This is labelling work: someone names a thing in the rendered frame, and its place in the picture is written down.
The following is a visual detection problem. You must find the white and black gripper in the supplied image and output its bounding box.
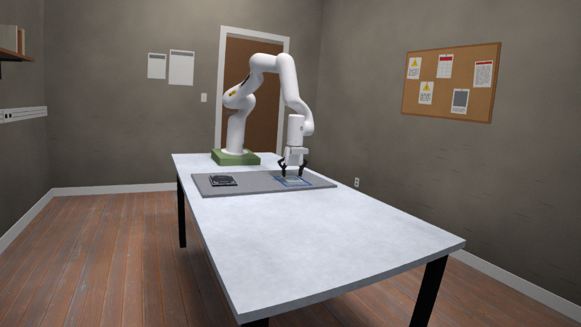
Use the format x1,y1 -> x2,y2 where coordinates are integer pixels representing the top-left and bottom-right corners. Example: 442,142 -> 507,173
277,145 -> 308,177

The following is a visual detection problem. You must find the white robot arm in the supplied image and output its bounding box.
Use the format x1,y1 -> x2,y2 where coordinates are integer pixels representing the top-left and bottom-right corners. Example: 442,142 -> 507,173
221,53 -> 314,156

